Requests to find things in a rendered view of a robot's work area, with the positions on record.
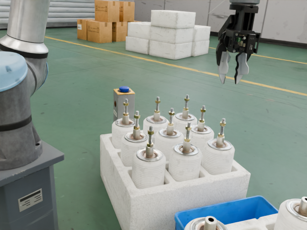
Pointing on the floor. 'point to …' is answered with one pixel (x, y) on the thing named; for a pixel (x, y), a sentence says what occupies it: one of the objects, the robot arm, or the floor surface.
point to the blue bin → (228, 211)
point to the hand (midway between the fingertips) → (229, 78)
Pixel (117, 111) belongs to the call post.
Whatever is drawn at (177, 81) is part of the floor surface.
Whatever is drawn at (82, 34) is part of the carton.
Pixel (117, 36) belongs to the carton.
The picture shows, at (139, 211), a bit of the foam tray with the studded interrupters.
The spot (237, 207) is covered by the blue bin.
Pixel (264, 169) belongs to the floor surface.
